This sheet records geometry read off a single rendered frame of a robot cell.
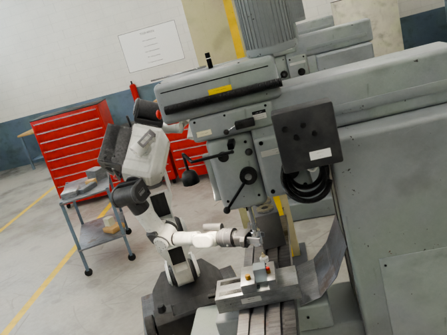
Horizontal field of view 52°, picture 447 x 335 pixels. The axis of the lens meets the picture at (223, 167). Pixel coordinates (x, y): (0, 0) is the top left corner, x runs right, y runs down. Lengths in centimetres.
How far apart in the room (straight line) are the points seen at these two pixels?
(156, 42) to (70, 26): 206
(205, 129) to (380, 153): 65
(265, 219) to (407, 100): 91
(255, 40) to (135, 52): 960
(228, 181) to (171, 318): 112
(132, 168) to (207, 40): 165
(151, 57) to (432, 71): 971
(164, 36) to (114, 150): 896
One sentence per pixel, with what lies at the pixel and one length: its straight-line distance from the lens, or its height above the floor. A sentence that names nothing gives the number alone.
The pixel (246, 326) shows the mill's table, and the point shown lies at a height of 93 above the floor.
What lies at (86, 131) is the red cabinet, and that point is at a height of 111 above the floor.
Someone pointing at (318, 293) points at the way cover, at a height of 88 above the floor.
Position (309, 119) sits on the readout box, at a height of 168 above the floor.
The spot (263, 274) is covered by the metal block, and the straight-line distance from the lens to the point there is 195.
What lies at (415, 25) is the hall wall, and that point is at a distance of 1130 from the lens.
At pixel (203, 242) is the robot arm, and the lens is 215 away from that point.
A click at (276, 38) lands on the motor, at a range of 175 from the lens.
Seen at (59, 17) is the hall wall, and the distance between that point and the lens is 1186.
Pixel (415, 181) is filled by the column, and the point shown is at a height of 133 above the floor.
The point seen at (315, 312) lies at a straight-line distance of 207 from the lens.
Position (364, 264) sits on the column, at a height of 104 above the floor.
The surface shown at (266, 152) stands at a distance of 180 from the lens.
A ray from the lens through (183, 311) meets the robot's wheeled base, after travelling 275.
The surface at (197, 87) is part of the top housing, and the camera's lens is 175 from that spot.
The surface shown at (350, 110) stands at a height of 162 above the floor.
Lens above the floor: 203
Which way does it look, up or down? 17 degrees down
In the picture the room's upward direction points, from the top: 15 degrees counter-clockwise
